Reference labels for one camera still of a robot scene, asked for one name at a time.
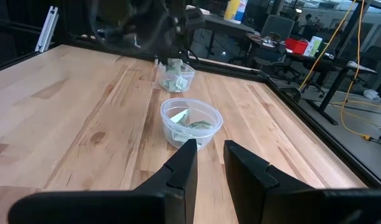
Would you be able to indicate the white sweetener packet green logo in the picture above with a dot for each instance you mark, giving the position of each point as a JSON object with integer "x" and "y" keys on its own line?
{"x": 175, "y": 84}

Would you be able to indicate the person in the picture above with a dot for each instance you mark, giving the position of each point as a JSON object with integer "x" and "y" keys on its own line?
{"x": 308, "y": 19}

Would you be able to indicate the grey office chair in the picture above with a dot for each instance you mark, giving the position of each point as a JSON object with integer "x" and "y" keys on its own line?
{"x": 276, "y": 26}

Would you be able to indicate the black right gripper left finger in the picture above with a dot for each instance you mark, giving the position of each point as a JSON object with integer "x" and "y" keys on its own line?
{"x": 131, "y": 207}

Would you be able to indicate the dark side table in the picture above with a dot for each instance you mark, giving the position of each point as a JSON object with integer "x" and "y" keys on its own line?
{"x": 228, "y": 28}

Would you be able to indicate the yellow bottle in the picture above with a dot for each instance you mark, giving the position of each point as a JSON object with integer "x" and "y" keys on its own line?
{"x": 231, "y": 9}

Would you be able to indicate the blue white carton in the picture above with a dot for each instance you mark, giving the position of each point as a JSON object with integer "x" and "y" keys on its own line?
{"x": 242, "y": 11}

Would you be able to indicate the clear round plastic container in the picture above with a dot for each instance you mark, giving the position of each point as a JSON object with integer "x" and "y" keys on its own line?
{"x": 168, "y": 130}

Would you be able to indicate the white bag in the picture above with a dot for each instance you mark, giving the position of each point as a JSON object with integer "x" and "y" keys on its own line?
{"x": 371, "y": 94}

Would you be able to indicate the black office desk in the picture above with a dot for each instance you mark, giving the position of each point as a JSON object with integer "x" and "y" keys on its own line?
{"x": 333, "y": 67}

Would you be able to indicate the pale green sweetener packet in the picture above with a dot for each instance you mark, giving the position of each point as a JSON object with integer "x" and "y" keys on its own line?
{"x": 175, "y": 66}

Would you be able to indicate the red box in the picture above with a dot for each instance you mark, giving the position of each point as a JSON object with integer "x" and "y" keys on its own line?
{"x": 296, "y": 46}

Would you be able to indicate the aluminium extrusion bar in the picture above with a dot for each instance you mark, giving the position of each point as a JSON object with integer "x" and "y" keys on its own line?
{"x": 46, "y": 29}

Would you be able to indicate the white green box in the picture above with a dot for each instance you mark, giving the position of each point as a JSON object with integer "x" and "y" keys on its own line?
{"x": 313, "y": 46}

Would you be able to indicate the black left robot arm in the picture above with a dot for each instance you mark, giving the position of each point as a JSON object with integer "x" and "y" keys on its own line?
{"x": 122, "y": 21}

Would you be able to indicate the clear square plastic container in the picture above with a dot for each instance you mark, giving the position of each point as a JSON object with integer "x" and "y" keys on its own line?
{"x": 190, "y": 77}

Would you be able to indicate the black office chair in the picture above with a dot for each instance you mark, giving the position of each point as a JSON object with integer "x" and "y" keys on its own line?
{"x": 274, "y": 60}

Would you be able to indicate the small white sweetener packet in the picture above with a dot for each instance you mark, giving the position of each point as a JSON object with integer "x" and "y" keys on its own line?
{"x": 181, "y": 137}

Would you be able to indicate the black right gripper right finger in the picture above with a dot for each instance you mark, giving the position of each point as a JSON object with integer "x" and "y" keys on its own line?
{"x": 287, "y": 202}

